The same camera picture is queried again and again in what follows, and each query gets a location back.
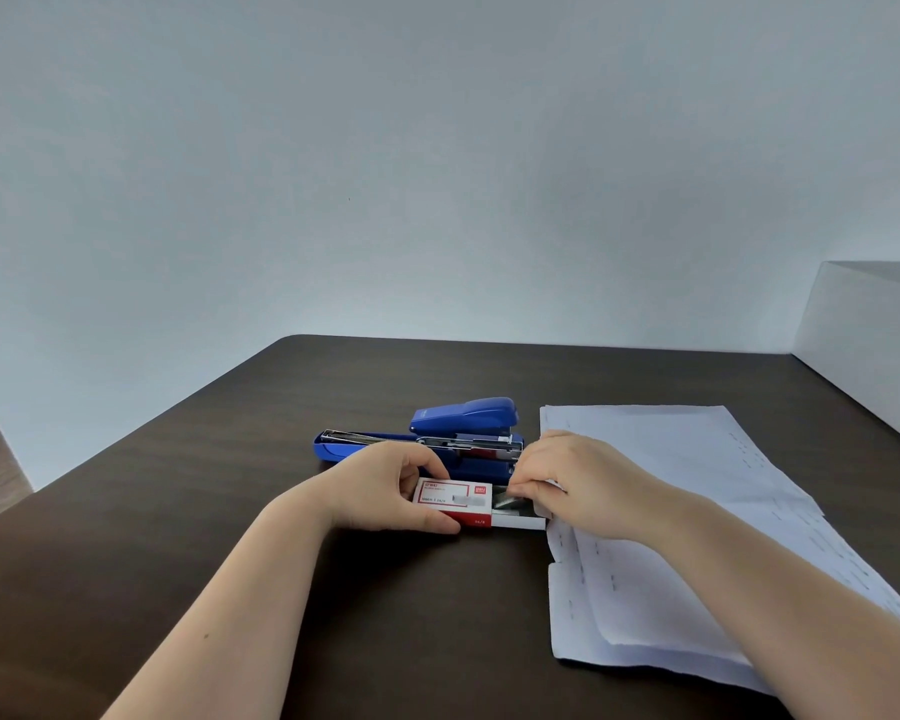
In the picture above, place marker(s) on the person's right hand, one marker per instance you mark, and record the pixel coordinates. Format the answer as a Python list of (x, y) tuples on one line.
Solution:
[(600, 494)]

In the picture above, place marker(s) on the blue stapler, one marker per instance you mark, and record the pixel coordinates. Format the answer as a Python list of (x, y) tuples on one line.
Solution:
[(345, 448), (465, 416)]

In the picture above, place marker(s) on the red and white staple box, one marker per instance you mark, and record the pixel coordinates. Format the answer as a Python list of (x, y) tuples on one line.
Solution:
[(442, 493)]

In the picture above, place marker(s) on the white paper stack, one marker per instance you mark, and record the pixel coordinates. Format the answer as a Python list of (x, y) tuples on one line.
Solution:
[(682, 457)]

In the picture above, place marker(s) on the person's left forearm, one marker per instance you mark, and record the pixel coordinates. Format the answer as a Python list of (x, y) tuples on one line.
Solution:
[(232, 629)]

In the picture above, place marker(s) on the person's left hand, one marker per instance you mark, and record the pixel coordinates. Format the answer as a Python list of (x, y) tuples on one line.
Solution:
[(367, 494)]

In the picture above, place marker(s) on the person's right forearm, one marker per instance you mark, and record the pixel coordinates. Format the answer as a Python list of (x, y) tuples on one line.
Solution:
[(795, 622)]

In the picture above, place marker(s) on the large white box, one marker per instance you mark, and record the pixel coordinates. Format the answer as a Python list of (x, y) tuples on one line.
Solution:
[(870, 344)]

